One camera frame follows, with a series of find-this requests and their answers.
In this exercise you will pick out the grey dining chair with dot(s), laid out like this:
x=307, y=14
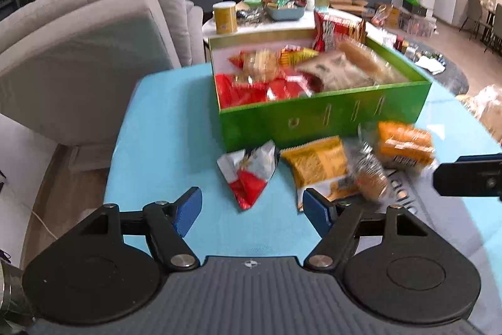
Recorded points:
x=476, y=15

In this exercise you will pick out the dark marble table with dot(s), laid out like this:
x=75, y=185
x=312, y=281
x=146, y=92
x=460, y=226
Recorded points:
x=451, y=78

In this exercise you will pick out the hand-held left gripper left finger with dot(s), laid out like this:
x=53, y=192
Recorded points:
x=187, y=211

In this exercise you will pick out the yellow and red snack packet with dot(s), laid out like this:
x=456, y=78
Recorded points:
x=298, y=54

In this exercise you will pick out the white round table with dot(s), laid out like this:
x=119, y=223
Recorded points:
x=251, y=31

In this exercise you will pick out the open cardboard box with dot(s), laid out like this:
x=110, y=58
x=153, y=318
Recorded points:
x=349, y=3

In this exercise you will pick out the long bread roll packet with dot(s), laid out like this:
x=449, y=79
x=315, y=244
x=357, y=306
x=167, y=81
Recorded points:
x=362, y=58

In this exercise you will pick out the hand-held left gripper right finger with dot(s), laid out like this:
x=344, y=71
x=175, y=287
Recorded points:
x=315, y=211

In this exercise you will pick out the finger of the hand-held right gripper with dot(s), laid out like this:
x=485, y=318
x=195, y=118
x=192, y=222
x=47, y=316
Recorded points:
x=470, y=178

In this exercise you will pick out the yellow can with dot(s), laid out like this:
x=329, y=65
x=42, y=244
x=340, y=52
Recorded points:
x=225, y=19

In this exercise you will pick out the clear bread packet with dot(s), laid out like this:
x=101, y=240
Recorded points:
x=370, y=178

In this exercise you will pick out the beige sofa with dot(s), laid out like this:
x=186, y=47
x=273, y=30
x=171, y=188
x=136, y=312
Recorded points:
x=90, y=56

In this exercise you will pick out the teal basket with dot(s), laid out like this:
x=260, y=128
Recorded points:
x=284, y=14

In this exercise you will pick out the orange snack packet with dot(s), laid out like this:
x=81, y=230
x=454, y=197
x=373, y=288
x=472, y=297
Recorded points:
x=404, y=146

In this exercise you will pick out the black box with green top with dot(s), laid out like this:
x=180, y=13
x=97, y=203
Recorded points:
x=415, y=7

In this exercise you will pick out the red and white snack packet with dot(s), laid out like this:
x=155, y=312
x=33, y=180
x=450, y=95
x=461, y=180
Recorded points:
x=247, y=178

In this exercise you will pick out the pale green snack packet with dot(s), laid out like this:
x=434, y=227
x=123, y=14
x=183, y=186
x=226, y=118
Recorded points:
x=333, y=72

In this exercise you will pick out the clear bag of bread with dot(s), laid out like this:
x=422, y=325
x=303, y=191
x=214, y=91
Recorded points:
x=486, y=111

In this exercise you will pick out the green cardboard box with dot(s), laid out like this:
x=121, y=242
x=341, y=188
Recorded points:
x=313, y=115

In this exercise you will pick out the clear packet of buns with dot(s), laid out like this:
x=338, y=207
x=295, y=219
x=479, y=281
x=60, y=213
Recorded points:
x=257, y=64

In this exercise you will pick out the red striped snack packet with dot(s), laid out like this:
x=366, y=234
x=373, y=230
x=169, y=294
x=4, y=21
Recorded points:
x=333, y=29

